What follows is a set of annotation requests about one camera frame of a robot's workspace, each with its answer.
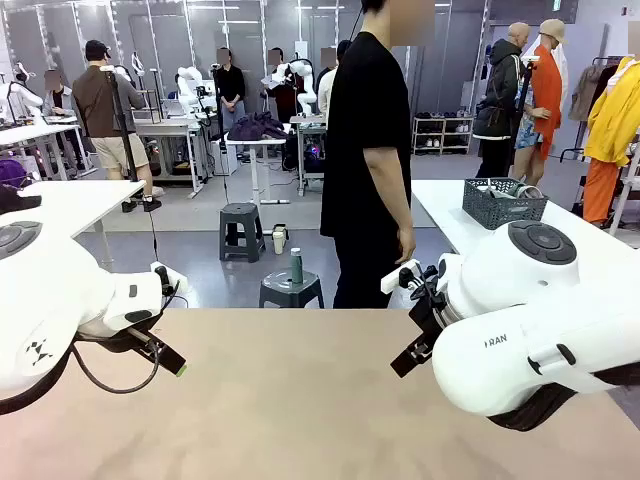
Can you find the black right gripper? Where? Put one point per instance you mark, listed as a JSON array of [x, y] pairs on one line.
[[429, 320]]

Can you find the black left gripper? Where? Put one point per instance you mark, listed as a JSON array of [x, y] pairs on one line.
[[115, 344]]

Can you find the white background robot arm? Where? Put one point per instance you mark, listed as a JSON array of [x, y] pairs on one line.
[[15, 95], [302, 75], [190, 85]]

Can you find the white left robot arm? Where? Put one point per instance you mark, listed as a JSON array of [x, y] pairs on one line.
[[55, 290]]

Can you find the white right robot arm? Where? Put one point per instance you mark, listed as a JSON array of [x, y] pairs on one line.
[[520, 320]]

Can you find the person's right forearm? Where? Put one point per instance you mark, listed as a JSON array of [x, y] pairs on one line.
[[390, 205]]

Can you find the dark grey plastic basket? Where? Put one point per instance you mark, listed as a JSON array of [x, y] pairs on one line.
[[500, 210]]

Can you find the person's right hand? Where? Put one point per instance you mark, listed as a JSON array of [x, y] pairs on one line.
[[406, 245]]

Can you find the dark grey plastic stool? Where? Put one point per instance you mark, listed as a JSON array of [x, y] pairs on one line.
[[241, 227], [292, 292]]

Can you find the dark green bottle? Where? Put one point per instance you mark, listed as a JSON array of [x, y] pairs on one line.
[[296, 265]]

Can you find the white table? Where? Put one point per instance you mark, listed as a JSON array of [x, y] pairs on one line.
[[75, 202], [450, 210]]

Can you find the white tumbler cup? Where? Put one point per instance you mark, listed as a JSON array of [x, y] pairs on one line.
[[280, 240]]

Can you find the grey white cloth stack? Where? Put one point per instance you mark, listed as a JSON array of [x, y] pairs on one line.
[[505, 191]]

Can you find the white standing desk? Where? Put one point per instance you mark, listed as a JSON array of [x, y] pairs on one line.
[[255, 165]]

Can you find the black cloth item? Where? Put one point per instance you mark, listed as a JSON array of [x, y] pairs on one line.
[[17, 200]]

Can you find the white shoe rack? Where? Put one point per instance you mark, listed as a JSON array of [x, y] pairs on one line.
[[442, 132]]

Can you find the person in black t-shirt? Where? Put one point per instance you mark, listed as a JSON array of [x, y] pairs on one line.
[[365, 125]]

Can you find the purple bag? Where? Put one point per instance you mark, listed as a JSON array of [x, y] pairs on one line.
[[12, 172]]

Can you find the purple cloth pile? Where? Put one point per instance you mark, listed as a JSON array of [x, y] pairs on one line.
[[257, 126]]

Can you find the white work desk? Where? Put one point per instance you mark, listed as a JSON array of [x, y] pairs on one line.
[[40, 135]]

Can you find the man in brown jacket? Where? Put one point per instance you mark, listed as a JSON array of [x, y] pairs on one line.
[[102, 105]]

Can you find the seated person grey shirt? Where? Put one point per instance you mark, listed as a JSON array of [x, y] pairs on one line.
[[57, 102]]

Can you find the bystander in black clothes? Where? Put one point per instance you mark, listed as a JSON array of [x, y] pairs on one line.
[[231, 87]]

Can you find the bystander in white shirt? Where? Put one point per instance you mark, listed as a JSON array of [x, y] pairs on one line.
[[326, 92]]

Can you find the bystander in dark top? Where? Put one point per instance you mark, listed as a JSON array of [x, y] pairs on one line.
[[280, 95]]

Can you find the mannequin with orange shirt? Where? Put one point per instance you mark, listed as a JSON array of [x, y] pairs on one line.
[[546, 85]]

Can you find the mannequin with yellow jacket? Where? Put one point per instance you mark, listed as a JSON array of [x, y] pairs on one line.
[[610, 120]]

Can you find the clothes rack with coat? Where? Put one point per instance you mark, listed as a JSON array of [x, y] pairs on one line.
[[582, 95]]

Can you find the right arm wrist camera box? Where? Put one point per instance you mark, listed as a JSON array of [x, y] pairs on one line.
[[395, 277]]

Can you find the black camera tripod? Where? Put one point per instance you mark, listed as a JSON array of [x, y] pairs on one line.
[[120, 125]]

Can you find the black camera pole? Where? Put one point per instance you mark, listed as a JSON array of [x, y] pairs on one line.
[[525, 85]]

